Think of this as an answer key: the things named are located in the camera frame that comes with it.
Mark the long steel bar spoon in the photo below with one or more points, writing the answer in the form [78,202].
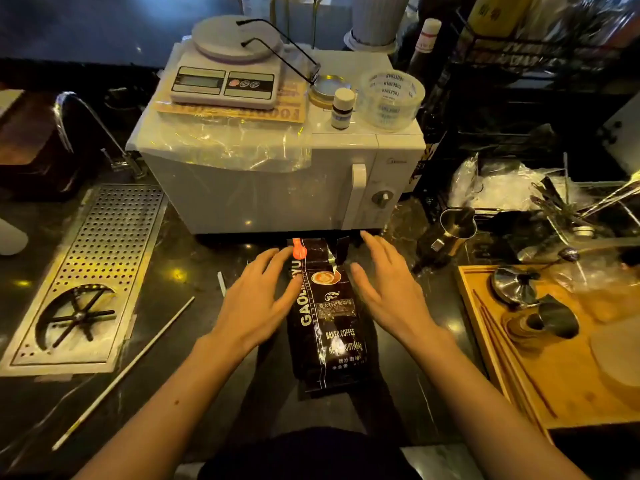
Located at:
[569,254]

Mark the white digital kitchen scale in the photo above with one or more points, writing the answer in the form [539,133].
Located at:
[225,84]

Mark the white paper roll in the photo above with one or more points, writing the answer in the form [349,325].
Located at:
[10,238]

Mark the dark brown coffee bag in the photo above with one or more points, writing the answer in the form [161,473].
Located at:
[327,339]

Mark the thin dark wooden stick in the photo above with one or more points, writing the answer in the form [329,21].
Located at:
[515,353]

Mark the black marble countertop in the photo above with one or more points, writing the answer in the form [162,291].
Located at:
[200,314]

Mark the bunch of steel bar tools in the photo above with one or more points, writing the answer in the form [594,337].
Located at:
[555,199]

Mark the crumpled white plastic bag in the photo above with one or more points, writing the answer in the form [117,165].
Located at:
[505,187]

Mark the clear utensil container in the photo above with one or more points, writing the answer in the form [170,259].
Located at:
[575,229]

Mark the small white-capped bottle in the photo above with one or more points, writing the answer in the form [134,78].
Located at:
[342,109]

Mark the person's left hand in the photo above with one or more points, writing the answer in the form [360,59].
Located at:
[250,309]

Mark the yellow plastic bottle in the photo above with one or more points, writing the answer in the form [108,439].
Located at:
[497,14]

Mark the yellow printed paper card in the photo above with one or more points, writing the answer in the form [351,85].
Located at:
[290,104]

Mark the chrome curved faucet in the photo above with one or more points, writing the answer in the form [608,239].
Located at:
[129,163]

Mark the person's right hand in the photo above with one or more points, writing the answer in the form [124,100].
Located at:
[395,299]

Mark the beige round paper disc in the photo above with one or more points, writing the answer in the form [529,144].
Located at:
[620,354]

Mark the light wooden tray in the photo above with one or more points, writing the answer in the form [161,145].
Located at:
[565,384]

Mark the perforated steel drain tray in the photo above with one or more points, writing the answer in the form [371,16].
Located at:
[115,234]

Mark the stack of dark wooden trays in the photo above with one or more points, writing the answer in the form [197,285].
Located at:
[30,134]

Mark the person's right forearm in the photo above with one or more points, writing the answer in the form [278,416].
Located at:
[480,419]

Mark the steel milk pitcher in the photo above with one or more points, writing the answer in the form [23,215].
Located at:
[450,234]

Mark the clear printed tape roll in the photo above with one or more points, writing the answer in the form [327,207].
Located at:
[390,109]

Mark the gold round tin lid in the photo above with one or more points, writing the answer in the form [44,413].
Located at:
[325,88]

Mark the flat steel scoop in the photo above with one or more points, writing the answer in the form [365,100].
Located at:
[540,250]

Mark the light blue sealing clip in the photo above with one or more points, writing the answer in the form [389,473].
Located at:
[221,284]

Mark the white ribbed cup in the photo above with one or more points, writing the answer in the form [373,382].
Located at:
[377,19]

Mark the white plastic board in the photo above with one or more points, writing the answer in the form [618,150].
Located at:
[625,134]

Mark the long thin white stick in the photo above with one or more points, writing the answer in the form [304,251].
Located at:
[122,374]

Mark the white microwave oven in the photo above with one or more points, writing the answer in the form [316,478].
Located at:
[260,199]

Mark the clear plastic sheet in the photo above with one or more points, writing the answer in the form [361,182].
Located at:
[225,139]

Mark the clear plastic bag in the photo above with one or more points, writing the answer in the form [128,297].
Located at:
[600,284]

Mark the small steel measuring cup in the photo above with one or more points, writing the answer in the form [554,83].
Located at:
[557,319]

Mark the stack of brown coasters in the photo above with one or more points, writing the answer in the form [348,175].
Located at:
[515,327]

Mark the person's left forearm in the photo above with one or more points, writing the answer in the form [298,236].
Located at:
[165,424]

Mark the dark bottle with white cap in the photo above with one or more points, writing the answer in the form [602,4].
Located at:
[427,37]

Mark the black thin-framed eyeglasses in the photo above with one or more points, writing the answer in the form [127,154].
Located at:
[316,68]

